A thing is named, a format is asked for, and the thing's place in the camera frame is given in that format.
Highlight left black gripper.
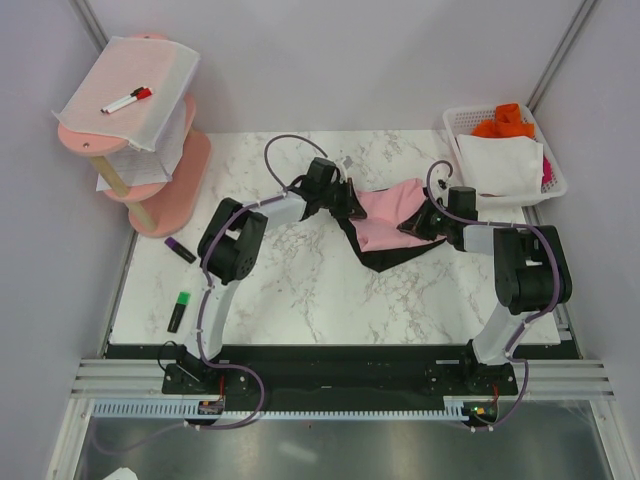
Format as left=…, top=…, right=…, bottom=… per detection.
left=319, top=178, right=366, bottom=220

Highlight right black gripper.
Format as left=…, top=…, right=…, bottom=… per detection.
left=398, top=197, right=454, bottom=241

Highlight pink t shirt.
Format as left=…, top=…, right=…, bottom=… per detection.
left=351, top=178, right=441, bottom=253

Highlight black cloth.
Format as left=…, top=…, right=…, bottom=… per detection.
left=333, top=217, right=445, bottom=273

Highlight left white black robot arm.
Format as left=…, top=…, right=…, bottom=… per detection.
left=184, top=157, right=366, bottom=393

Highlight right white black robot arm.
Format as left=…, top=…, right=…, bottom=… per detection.
left=398, top=186, right=572, bottom=394

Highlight white folded cloth in basket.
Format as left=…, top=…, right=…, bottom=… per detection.
left=456, top=134, right=544, bottom=197

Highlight white plastic laundry basket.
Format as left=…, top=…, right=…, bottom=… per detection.
left=443, top=103, right=568, bottom=209

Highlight orange cloth in basket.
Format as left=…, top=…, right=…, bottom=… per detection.
left=472, top=103, right=535, bottom=139

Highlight magenta cloth in basket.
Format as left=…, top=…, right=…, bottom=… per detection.
left=542, top=156, right=553, bottom=185

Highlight pink tiered wooden stand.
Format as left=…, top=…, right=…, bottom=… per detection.
left=59, top=34, right=211, bottom=238

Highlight purple marker at table edge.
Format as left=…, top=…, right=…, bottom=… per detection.
left=164, top=236, right=196, bottom=264

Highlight green black highlighter pen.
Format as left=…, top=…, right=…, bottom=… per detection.
left=167, top=291, right=191, bottom=334

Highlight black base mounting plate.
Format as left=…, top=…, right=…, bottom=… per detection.
left=162, top=344, right=518, bottom=397

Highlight white paper sheets on stand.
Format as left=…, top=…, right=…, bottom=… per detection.
left=95, top=99, right=185, bottom=192

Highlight red capped white marker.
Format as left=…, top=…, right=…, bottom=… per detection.
left=106, top=87, right=153, bottom=114

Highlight black capped white marker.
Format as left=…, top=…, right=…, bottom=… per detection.
left=100, top=87, right=145, bottom=114

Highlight white mesh cloth on stand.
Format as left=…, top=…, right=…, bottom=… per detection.
left=55, top=36, right=201, bottom=156

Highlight white slotted cable duct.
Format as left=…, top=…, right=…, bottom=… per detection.
left=92, top=398, right=488, bottom=421

